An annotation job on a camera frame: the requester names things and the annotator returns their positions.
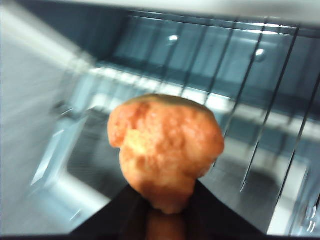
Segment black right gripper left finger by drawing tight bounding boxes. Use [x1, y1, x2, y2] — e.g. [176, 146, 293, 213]
[98, 184, 151, 237]

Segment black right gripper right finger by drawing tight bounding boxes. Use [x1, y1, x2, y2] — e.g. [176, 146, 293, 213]
[183, 179, 252, 237]

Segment golden brown bread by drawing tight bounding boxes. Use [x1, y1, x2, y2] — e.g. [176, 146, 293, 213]
[107, 93, 225, 237]

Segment cream toaster oven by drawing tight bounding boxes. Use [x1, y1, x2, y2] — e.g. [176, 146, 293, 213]
[0, 0, 320, 141]

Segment metal wire oven rack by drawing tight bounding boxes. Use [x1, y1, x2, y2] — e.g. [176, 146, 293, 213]
[112, 14, 320, 133]

